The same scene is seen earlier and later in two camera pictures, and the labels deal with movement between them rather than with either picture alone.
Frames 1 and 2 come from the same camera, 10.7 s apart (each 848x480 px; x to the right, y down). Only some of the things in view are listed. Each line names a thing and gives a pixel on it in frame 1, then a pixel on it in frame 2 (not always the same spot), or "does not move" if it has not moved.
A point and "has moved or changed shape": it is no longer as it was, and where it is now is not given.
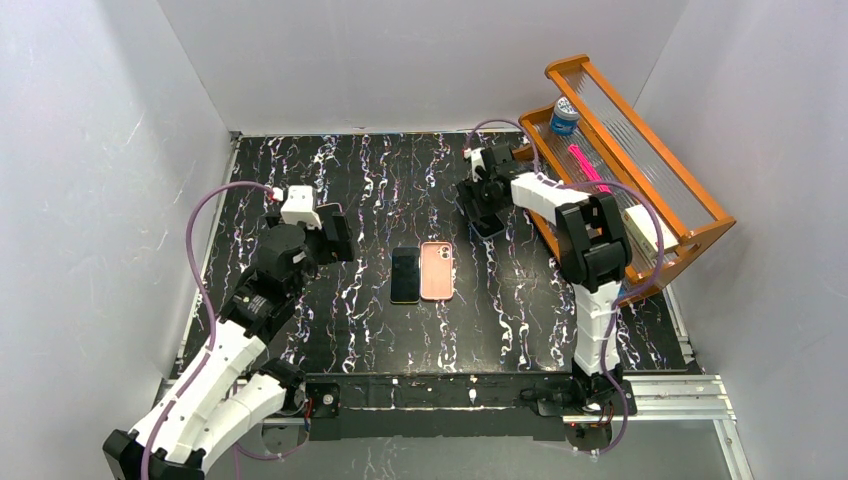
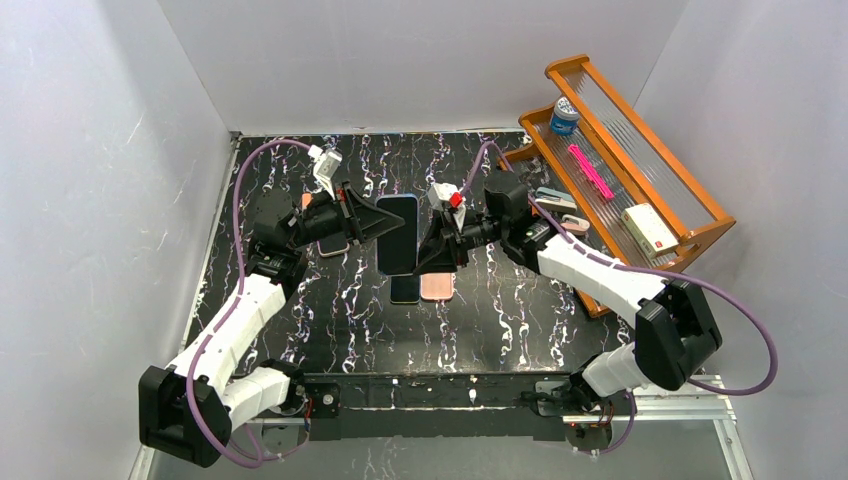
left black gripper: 337,231 to 348,213
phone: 488,226 has moved or changed shape
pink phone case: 437,270 does not move
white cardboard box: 644,229 does not move
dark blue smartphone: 405,275 does not move
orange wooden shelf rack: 583,140 does not move
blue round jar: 565,117 does not move
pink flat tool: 587,172 does not move
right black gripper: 482,216 to 452,235
